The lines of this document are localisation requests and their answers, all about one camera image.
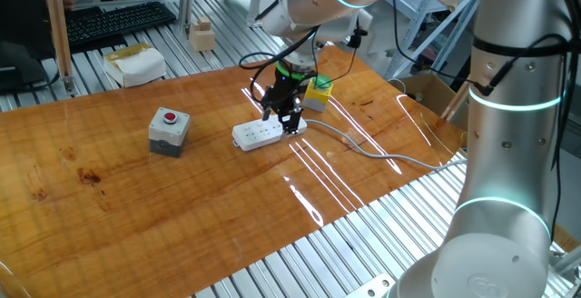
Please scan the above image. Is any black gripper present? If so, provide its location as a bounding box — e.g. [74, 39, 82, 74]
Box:
[264, 75, 304, 136]

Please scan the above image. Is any white power strip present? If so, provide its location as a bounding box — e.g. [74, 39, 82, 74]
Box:
[231, 114, 309, 153]

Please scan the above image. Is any green button yellow box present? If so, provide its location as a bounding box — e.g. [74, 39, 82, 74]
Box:
[301, 74, 334, 114]

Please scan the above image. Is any green flange ring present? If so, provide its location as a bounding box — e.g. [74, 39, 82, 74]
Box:
[275, 60, 306, 82]

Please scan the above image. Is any black computer monitor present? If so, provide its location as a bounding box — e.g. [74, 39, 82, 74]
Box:
[0, 0, 63, 94]

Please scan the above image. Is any tissue box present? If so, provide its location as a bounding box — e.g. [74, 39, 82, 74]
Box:
[102, 42, 167, 89]

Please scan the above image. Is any thin black cable with connector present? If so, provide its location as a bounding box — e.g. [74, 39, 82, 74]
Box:
[312, 15, 369, 91]

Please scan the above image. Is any white metal shelf frame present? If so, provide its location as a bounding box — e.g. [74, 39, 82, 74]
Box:
[383, 0, 482, 81]

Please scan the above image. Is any cardboard box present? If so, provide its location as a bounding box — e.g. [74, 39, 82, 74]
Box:
[399, 73, 469, 131]

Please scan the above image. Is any wooden post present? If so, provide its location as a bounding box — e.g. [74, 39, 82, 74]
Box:
[40, 0, 77, 95]

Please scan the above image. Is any red button grey box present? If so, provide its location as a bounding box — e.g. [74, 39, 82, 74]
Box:
[148, 106, 192, 159]

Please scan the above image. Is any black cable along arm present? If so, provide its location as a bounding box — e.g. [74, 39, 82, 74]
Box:
[385, 0, 496, 97]

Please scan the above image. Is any black keyboard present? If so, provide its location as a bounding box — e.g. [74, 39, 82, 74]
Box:
[63, 1, 178, 49]

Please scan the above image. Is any black cable wrapped round arm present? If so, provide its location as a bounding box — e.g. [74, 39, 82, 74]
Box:
[470, 0, 581, 244]

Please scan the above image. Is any wood grain table mat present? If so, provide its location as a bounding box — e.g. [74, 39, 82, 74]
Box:
[0, 45, 468, 298]

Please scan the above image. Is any grey power strip cable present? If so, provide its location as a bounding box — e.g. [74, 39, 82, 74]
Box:
[303, 118, 468, 173]

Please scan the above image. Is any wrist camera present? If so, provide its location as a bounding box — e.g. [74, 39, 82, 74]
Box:
[260, 89, 274, 122]

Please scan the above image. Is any wooden block puzzle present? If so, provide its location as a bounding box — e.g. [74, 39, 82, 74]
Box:
[188, 15, 217, 53]

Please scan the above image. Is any metal bracket plate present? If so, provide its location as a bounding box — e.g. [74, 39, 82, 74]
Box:
[344, 273, 397, 298]

